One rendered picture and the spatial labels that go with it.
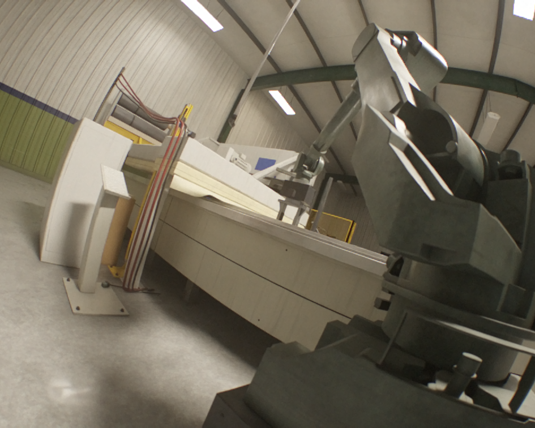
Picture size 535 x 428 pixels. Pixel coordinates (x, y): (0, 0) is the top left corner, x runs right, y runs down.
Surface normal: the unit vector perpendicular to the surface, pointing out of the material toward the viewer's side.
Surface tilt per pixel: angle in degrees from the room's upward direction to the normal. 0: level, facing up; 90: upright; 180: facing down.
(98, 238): 90
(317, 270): 90
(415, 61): 152
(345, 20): 169
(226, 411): 90
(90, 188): 90
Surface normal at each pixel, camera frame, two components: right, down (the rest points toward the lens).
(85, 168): 0.79, 0.26
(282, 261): -0.51, -0.25
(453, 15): -0.35, 0.94
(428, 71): -0.21, 0.84
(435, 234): -0.67, -0.29
